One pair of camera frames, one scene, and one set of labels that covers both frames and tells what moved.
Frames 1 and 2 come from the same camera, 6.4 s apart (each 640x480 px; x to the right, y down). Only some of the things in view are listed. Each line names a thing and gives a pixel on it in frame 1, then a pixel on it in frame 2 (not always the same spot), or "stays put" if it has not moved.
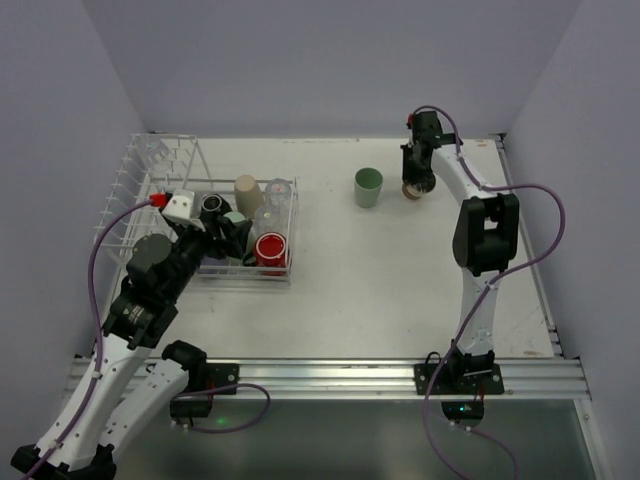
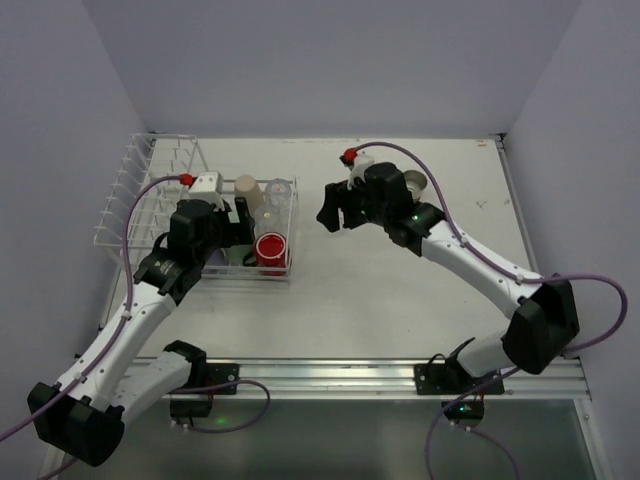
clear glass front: (268, 219) stays put
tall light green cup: (234, 216) stays put
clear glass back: (278, 192) stays put
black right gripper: (415, 175) to (347, 208)
